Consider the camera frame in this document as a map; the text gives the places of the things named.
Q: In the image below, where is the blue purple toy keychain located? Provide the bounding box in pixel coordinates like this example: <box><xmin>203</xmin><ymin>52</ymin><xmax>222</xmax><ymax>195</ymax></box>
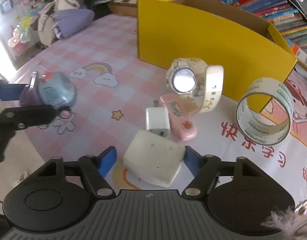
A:
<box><xmin>19</xmin><ymin>72</ymin><xmax>77</xmax><ymax>119</ymax></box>

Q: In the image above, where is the pink checkered table mat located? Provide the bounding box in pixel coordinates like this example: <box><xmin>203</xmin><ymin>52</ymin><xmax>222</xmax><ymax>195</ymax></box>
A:
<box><xmin>14</xmin><ymin>15</ymin><xmax>307</xmax><ymax>202</ymax></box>

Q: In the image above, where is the purple pillow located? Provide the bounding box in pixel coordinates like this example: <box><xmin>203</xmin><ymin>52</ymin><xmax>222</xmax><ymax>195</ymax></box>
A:
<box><xmin>54</xmin><ymin>9</ymin><xmax>95</xmax><ymax>40</ymax></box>

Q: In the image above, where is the clear packing tape roll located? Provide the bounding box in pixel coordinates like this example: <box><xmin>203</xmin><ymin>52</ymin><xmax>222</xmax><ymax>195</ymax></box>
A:
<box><xmin>235</xmin><ymin>77</ymin><xmax>294</xmax><ymax>146</ymax></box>

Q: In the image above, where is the pile of clothes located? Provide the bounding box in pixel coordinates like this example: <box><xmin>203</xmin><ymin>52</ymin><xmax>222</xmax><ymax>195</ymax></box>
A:
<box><xmin>37</xmin><ymin>0</ymin><xmax>84</xmax><ymax>46</ymax></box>

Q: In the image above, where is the white sponge block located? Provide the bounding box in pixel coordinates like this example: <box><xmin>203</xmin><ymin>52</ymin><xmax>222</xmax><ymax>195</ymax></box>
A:
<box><xmin>123</xmin><ymin>129</ymin><xmax>185</xmax><ymax>188</ymax></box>

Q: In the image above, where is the pink rectangular case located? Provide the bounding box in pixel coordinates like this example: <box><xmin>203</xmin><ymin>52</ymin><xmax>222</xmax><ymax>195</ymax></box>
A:
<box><xmin>159</xmin><ymin>93</ymin><xmax>197</xmax><ymax>141</ymax></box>

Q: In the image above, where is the white charger cube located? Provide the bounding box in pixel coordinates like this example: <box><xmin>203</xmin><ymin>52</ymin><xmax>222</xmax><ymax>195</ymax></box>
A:
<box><xmin>145</xmin><ymin>107</ymin><xmax>171</xmax><ymax>138</ymax></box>

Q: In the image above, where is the cream wrist watch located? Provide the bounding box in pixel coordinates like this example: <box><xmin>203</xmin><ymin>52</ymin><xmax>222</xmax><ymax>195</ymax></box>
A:
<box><xmin>166</xmin><ymin>58</ymin><xmax>224</xmax><ymax>115</ymax></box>

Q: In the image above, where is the yellow cardboard box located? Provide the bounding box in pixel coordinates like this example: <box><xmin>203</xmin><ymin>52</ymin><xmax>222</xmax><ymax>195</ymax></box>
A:
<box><xmin>137</xmin><ymin>0</ymin><xmax>297</xmax><ymax>101</ymax></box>

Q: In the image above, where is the row of leaning books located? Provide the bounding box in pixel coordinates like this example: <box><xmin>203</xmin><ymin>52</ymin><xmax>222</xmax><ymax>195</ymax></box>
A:
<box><xmin>195</xmin><ymin>0</ymin><xmax>307</xmax><ymax>63</ymax></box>

